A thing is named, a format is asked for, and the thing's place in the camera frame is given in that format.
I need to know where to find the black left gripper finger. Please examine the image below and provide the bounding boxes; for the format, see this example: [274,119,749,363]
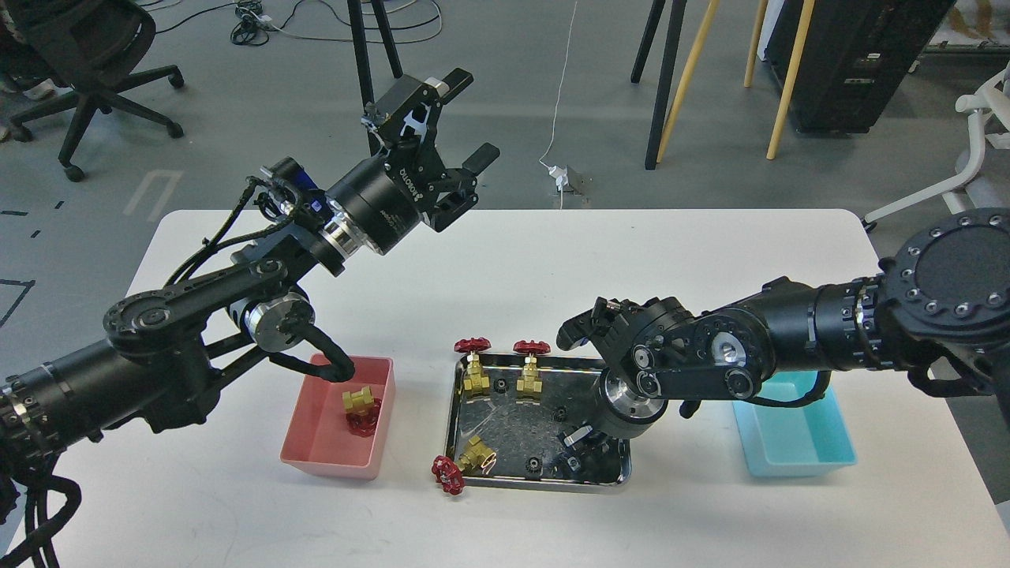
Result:
[430,143,500,231]
[358,68,473,171]

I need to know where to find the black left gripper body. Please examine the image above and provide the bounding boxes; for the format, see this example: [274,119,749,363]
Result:
[325,150,445,255]

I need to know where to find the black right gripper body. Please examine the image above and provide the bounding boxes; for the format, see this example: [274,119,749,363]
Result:
[592,369,668,439]

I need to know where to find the brass valve red wheel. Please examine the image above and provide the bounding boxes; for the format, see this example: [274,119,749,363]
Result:
[340,385,382,436]

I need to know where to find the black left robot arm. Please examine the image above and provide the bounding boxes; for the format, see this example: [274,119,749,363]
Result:
[2,69,500,567]

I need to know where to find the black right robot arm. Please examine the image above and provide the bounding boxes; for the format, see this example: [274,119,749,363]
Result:
[556,207,1009,439]

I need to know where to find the black gear bottom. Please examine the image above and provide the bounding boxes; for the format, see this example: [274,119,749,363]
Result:
[526,456,544,479]

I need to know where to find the brass valve top right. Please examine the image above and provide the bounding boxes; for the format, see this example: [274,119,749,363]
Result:
[513,339,551,403]

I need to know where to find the brass valve top left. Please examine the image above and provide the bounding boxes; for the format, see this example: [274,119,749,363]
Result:
[455,337,491,397]

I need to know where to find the brass valve bottom left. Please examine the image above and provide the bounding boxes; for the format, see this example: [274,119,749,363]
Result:
[432,435,497,495]

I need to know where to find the light blue plastic box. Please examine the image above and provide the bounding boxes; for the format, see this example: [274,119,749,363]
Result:
[732,387,859,477]

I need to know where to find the pink plastic box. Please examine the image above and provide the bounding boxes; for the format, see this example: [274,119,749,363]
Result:
[280,356,395,480]

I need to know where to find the stainless steel tray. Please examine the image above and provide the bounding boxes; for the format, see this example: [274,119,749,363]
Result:
[444,353,631,492]

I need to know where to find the black stand legs left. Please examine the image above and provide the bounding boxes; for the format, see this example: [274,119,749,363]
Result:
[347,1,403,116]

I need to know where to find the black and wooden easel legs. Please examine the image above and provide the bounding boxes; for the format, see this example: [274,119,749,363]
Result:
[629,1,816,171]

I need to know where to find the black office chair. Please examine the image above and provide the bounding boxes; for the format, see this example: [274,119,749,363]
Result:
[2,1,185,182]

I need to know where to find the black cabinet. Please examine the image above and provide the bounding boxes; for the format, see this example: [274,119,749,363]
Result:
[789,1,953,133]

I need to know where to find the white power plug and cable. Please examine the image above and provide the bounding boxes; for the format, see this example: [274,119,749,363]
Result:
[540,0,582,210]

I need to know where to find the black floor cables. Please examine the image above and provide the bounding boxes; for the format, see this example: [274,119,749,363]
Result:
[142,0,447,48]

